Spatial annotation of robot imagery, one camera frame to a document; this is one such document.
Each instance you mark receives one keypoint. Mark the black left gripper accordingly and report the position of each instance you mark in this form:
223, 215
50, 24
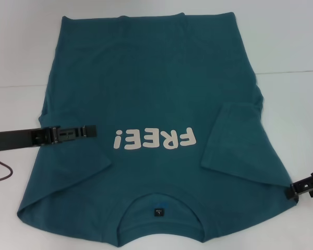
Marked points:
15, 139

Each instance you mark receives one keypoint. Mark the teal T-shirt white print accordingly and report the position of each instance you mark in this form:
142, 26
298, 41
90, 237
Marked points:
159, 65

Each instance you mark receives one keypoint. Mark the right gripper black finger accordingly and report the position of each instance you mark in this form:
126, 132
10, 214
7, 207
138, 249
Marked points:
305, 186

